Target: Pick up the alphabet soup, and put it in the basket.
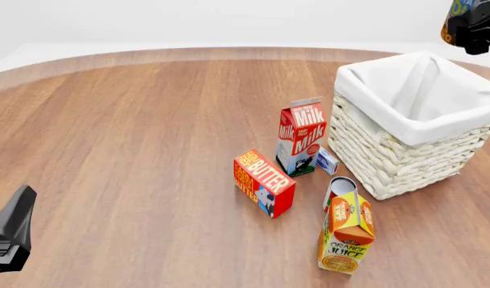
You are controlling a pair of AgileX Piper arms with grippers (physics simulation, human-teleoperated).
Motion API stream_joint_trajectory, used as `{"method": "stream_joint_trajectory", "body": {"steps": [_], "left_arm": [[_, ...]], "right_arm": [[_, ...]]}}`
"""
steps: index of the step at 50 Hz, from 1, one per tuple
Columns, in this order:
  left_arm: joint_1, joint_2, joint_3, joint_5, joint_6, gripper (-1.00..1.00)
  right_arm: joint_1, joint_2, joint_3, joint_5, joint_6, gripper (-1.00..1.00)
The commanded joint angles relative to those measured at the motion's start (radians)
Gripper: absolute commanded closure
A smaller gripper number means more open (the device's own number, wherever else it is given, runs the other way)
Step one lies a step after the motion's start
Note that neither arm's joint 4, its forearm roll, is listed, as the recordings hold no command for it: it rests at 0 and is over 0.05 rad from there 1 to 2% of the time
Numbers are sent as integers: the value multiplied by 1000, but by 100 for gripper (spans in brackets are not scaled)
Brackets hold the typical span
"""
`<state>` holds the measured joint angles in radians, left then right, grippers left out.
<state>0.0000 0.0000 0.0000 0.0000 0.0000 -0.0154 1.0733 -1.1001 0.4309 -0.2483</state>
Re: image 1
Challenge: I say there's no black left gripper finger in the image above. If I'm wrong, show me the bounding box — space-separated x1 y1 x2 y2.
0 185 38 249

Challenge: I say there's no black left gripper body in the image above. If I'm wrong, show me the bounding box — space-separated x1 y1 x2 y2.
0 232 33 275

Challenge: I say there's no alphabet soup tin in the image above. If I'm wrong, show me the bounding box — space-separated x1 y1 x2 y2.
323 175 358 213

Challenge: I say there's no white wicker basket with liner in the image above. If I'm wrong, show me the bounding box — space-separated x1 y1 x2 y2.
327 50 490 202

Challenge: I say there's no red butter box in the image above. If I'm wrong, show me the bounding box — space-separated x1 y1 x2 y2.
233 148 297 219

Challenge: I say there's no red and white milk carton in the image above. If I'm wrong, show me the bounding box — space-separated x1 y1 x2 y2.
275 96 329 178

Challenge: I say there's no small blue and white box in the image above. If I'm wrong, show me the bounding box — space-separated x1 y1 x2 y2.
315 145 341 177

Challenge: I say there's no orange juice carton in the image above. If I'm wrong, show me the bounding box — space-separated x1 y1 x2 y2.
317 191 377 276

